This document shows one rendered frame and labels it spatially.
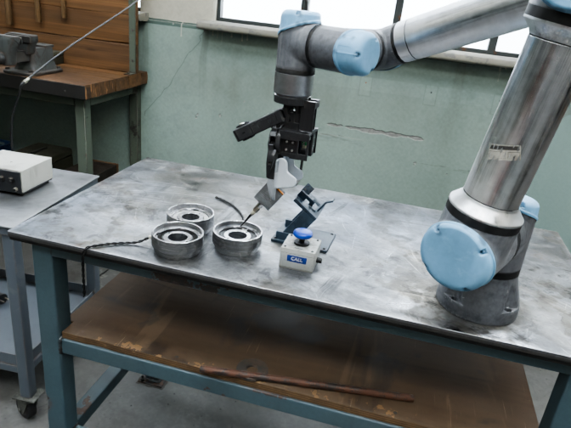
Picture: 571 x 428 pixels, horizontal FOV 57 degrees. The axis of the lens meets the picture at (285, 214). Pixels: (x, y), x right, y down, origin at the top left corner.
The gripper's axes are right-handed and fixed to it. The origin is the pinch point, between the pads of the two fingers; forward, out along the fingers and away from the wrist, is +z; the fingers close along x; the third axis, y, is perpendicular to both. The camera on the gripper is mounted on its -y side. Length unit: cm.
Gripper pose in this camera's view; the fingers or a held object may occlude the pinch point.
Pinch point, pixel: (273, 190)
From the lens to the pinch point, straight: 109.2
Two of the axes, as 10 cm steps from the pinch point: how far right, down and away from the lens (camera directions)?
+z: -1.0, 9.2, 3.8
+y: 9.5, 2.0, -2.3
